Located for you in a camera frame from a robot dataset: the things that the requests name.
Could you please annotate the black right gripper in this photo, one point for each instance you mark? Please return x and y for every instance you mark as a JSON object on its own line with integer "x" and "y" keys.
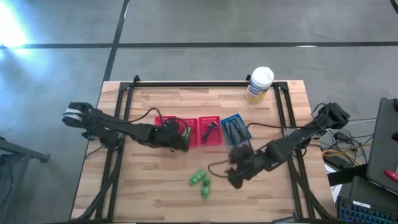
{"x": 255, "y": 165}

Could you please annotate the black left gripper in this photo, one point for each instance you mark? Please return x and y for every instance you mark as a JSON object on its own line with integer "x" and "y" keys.
{"x": 168, "y": 137}

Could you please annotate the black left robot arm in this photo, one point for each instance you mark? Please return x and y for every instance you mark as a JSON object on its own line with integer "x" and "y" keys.
{"x": 118, "y": 126}

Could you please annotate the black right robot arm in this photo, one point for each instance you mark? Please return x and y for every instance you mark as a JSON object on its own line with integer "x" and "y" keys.
{"x": 295, "y": 137}

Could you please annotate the red plastic basket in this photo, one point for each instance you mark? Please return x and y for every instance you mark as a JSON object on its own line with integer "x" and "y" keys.
{"x": 217, "y": 140}
{"x": 194, "y": 138}

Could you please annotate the blue plastic basket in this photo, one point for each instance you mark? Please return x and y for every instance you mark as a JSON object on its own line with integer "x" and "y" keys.
{"x": 225, "y": 121}

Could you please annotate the white disinfecting wipes canister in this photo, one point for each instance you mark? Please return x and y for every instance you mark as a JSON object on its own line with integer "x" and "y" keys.
{"x": 259, "y": 84}

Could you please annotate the black flat bar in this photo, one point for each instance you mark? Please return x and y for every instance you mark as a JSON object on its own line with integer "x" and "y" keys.
{"x": 345, "y": 175}

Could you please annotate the black power adapter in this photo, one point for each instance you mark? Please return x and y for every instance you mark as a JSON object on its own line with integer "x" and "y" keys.
{"x": 342, "y": 136}

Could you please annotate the black computer case blue grille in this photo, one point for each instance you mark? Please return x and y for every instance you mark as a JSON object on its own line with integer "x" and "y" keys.
{"x": 367, "y": 194}

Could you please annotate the grey laptop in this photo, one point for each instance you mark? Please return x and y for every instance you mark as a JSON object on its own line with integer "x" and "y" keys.
{"x": 382, "y": 149}

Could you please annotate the grey metal cart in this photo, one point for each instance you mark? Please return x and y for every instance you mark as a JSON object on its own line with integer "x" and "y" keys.
{"x": 18, "y": 151}

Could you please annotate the black aluminium table frame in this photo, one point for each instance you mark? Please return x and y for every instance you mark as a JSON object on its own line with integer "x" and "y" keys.
{"x": 199, "y": 84}

